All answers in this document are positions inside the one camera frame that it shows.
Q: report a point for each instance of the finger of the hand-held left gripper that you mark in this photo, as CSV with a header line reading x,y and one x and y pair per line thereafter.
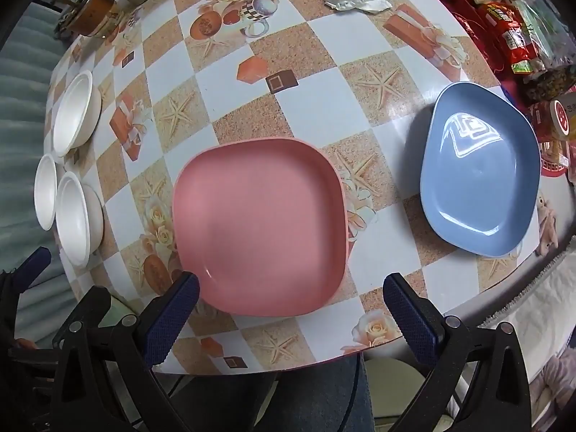
x,y
33,265

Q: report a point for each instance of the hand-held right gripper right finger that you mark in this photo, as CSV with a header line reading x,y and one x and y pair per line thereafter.
x,y
409,319

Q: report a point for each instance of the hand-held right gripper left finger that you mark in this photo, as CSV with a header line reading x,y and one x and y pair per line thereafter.
x,y
173,319

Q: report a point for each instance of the pink square plate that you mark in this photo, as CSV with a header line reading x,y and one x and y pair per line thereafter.
x,y
256,225

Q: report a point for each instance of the beige round stool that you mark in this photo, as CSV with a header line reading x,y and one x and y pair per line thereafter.
x,y
396,387

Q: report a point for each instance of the small white paper bowl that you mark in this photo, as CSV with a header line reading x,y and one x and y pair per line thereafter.
x,y
45,191

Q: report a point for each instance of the white quilt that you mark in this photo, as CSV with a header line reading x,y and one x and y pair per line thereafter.
x,y
540,315

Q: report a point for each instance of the person's leg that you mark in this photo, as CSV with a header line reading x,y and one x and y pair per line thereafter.
x,y
279,400

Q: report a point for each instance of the pink cloth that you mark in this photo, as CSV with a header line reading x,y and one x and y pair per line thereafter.
x,y
553,373

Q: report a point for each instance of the blue square plate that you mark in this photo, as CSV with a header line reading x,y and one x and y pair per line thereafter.
x,y
477,180

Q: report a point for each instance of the pale green curtain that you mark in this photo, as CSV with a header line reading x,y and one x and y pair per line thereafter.
x,y
22,99

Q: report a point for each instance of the small plush bear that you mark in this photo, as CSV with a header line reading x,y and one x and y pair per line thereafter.
x,y
546,222

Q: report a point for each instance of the checkered printed tablecloth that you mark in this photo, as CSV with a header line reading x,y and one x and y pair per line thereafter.
x,y
306,112

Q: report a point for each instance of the jar with red lid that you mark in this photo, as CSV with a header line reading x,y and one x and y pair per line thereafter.
x,y
562,117

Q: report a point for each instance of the glass jar with orange contents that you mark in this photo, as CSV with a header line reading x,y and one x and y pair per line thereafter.
x,y
92,13

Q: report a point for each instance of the clear bag of nuts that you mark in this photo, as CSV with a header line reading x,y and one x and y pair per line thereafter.
x,y
555,83

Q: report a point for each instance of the red plastic bag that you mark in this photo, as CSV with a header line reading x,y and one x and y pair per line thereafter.
x,y
472,31

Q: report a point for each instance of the red snack packet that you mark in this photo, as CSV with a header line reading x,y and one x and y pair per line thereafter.
x,y
508,31

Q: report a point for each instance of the green snack packet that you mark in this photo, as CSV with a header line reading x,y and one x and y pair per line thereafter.
x,y
540,31

